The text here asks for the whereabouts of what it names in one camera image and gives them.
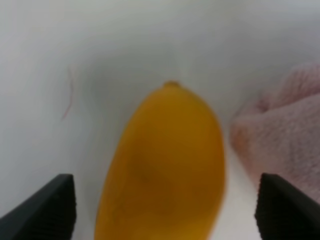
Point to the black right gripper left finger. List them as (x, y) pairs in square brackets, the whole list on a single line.
[(49, 214)]

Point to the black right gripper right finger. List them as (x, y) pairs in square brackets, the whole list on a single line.
[(283, 212)]

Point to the orange mango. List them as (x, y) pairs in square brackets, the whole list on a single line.
[(167, 178)]

